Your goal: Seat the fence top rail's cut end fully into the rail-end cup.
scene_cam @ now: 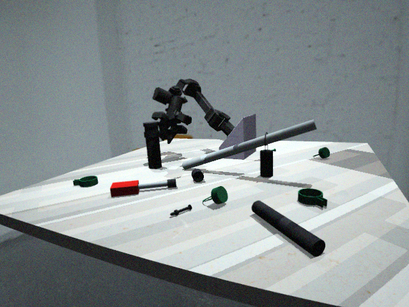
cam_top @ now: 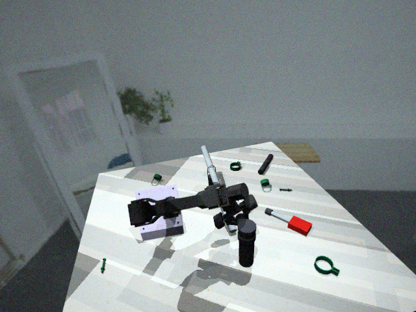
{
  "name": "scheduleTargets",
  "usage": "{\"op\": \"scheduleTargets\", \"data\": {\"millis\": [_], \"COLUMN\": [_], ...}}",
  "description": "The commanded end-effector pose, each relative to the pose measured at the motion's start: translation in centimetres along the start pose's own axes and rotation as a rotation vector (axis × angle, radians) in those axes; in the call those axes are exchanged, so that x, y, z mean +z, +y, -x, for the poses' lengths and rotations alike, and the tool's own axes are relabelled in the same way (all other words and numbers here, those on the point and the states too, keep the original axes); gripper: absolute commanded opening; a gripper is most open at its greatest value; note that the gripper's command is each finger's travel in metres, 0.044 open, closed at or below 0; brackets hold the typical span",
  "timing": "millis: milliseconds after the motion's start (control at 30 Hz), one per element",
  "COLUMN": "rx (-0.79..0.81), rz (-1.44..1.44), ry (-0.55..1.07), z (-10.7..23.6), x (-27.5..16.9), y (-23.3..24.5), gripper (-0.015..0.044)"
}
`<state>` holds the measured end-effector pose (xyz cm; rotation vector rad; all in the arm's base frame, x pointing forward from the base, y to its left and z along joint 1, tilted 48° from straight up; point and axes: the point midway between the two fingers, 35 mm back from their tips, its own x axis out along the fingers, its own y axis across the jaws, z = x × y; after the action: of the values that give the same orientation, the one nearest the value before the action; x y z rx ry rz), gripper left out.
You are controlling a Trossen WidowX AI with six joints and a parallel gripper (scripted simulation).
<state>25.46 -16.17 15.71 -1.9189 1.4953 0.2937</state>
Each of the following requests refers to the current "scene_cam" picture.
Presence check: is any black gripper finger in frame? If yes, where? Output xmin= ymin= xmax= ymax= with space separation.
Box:
xmin=157 ymin=122 xmax=171 ymax=141
xmin=167 ymin=129 xmax=181 ymax=144

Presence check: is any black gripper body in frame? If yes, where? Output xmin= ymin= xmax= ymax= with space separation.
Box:
xmin=152 ymin=106 xmax=188 ymax=134

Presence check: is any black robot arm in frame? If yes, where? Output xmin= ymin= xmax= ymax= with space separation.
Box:
xmin=153 ymin=79 xmax=235 ymax=136

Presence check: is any dark green band clamp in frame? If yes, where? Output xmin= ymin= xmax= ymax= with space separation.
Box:
xmin=298 ymin=188 xmax=327 ymax=208
xmin=73 ymin=175 xmax=98 ymax=187

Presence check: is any black bolt with nut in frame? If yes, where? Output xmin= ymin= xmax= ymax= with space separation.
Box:
xmin=170 ymin=205 xmax=192 ymax=216

